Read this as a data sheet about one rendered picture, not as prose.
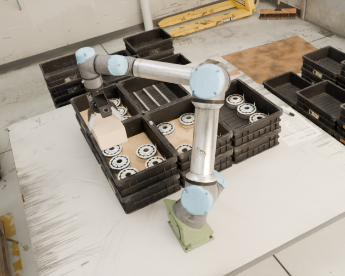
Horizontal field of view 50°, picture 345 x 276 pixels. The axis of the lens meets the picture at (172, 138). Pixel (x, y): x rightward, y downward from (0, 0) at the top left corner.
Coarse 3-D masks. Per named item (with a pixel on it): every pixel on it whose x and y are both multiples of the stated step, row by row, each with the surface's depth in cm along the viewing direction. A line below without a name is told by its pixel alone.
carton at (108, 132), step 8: (96, 120) 163; (104, 120) 163; (112, 120) 162; (96, 128) 159; (104, 128) 158; (112, 128) 158; (120, 128) 157; (96, 136) 156; (104, 136) 155; (112, 136) 157; (120, 136) 159; (104, 144) 158; (112, 144) 159
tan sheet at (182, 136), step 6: (174, 120) 206; (180, 126) 201; (180, 132) 198; (186, 132) 197; (192, 132) 197; (168, 138) 195; (174, 138) 195; (180, 138) 194; (186, 138) 193; (192, 138) 193; (174, 144) 191; (180, 144) 190
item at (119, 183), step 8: (128, 120) 194; (152, 128) 187; (160, 136) 181; (96, 144) 184; (104, 160) 172; (168, 160) 167; (176, 160) 169; (152, 168) 165; (160, 168) 167; (112, 176) 164; (128, 176) 162; (136, 176) 163; (120, 184) 161
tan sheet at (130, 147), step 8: (136, 136) 199; (144, 136) 198; (120, 144) 196; (128, 144) 195; (136, 144) 194; (144, 144) 194; (152, 144) 193; (128, 152) 190; (136, 160) 184; (136, 168) 180; (144, 168) 180
